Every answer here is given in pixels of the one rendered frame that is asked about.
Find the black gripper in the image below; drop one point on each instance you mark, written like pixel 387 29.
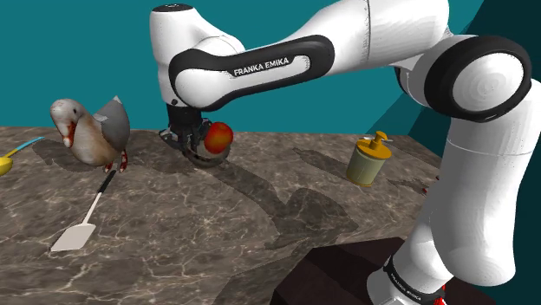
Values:
pixel 182 119

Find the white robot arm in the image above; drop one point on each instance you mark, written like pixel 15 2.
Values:
pixel 477 219

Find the red apple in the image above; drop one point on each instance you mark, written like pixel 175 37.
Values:
pixel 218 137

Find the grey metal bowl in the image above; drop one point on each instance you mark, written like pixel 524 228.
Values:
pixel 209 158

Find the white and grey duck figure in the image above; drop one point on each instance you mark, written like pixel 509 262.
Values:
pixel 95 135

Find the yellow soap dispenser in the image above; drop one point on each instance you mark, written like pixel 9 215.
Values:
pixel 365 162

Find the dark robot stand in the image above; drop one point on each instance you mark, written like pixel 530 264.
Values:
pixel 334 274

